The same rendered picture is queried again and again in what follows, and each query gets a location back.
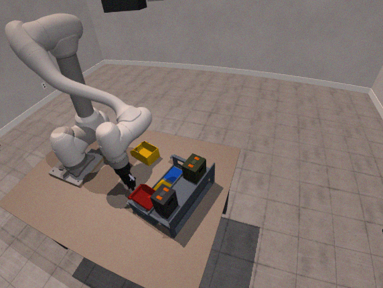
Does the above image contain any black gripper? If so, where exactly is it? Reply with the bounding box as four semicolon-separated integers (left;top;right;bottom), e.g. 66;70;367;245
114;163;136;193

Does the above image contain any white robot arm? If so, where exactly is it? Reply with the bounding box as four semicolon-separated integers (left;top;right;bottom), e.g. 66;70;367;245
5;13;152;177

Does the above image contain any dark grey metal shelf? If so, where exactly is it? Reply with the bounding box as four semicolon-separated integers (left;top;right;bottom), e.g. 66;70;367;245
127;154;215;238

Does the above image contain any red bin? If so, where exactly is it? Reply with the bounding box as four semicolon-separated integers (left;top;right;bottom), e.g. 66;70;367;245
128;184;155;211

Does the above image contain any yellow bin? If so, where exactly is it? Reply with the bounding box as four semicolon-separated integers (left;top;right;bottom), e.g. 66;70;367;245
130;141;160;166

